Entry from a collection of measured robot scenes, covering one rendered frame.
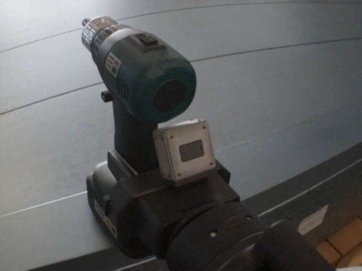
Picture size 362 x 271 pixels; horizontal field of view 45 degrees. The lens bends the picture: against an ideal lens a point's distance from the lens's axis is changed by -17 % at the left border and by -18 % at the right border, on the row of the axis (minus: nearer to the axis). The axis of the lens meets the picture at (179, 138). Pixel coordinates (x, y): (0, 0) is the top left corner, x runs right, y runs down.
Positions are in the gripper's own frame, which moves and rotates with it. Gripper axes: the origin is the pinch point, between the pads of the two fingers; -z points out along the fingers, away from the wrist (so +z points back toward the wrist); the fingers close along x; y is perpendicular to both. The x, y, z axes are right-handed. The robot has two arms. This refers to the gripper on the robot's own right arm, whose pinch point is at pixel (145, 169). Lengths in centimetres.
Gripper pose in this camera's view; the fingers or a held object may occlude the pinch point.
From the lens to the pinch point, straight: 49.9
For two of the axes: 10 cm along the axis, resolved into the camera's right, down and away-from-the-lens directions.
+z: 5.3, 5.3, -6.6
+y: -0.8, 8.1, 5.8
